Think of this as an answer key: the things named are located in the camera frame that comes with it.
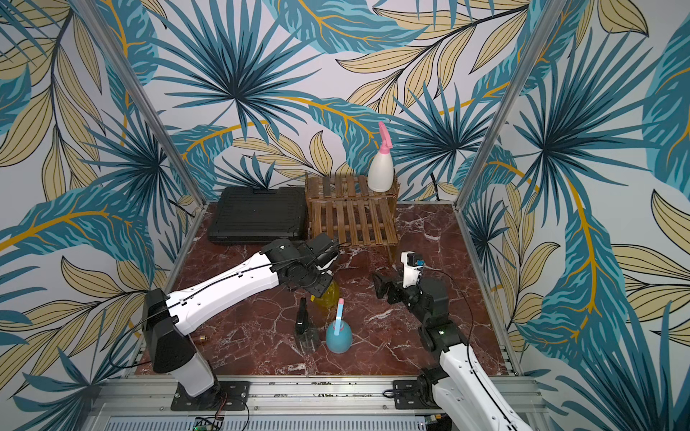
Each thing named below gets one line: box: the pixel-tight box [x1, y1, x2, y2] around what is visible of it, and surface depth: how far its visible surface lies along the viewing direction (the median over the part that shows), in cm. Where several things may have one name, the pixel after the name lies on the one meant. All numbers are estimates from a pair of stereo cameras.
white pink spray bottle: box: [366, 121, 395, 194], surface depth 83 cm
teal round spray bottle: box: [325, 298, 354, 355], surface depth 77 cm
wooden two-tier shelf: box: [305, 171, 400, 264], surface depth 94 cm
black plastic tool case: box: [208, 185, 308, 244], surface depth 111 cm
